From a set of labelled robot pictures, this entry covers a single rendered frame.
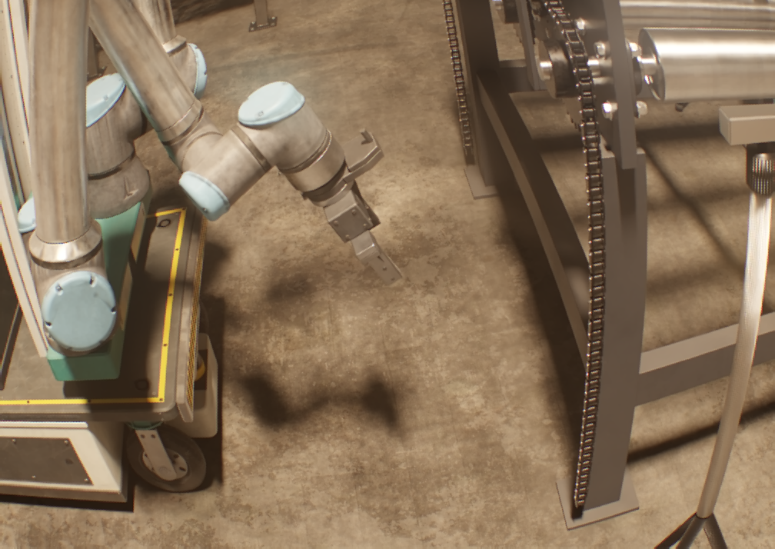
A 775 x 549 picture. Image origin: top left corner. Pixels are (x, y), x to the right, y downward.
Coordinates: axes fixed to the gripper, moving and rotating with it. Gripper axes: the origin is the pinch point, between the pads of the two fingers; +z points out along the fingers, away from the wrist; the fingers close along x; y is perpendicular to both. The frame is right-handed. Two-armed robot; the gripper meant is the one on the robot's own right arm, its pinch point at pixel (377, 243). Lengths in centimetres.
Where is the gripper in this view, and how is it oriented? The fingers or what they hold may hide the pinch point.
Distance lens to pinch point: 170.4
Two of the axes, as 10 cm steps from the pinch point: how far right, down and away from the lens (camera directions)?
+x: 2.5, 6.0, -7.6
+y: -8.5, 5.2, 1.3
